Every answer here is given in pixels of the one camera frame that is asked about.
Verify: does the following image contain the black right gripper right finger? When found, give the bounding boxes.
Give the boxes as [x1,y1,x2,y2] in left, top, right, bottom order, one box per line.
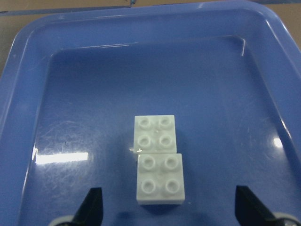
[235,186,276,226]

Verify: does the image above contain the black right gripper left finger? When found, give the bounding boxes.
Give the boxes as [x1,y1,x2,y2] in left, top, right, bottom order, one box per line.
[71,187,103,226]

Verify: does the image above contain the white block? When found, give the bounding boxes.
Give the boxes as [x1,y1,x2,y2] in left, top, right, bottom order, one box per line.
[133,115,177,156]
[136,153,185,205]

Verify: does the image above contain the blue plastic tray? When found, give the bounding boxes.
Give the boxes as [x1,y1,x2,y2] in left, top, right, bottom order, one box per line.
[0,1,301,226]

